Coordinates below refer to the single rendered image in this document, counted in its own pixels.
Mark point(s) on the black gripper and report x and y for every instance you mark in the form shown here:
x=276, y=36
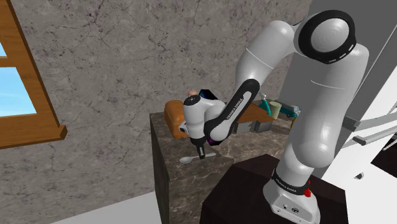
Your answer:
x=198, y=143

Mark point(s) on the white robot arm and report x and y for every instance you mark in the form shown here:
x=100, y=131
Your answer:
x=322, y=124

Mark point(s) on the white spoon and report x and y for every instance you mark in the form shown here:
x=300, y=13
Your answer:
x=187, y=159

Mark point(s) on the orange-brown bread loaf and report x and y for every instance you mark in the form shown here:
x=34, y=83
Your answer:
x=173, y=119

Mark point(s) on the small pink-headed figure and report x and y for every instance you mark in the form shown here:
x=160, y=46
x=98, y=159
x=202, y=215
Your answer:
x=192, y=92

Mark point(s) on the dark robot stand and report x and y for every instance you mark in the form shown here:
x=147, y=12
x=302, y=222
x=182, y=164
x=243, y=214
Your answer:
x=235, y=192

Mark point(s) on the grey house model brown roof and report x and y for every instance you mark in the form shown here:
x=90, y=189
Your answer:
x=253, y=114

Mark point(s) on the teal curved object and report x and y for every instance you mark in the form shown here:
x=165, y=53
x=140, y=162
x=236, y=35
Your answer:
x=264, y=104

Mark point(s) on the pale green cup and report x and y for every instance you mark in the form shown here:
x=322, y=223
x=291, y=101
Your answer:
x=275, y=109

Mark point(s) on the yellow object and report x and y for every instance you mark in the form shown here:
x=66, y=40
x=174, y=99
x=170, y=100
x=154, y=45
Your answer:
x=293, y=122

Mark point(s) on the teal toy van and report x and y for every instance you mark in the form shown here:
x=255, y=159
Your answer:
x=291, y=110

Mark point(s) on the wooden framed window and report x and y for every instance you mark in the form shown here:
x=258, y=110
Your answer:
x=34, y=99

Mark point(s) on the white refrigerator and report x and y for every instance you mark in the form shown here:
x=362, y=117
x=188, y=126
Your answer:
x=372, y=189

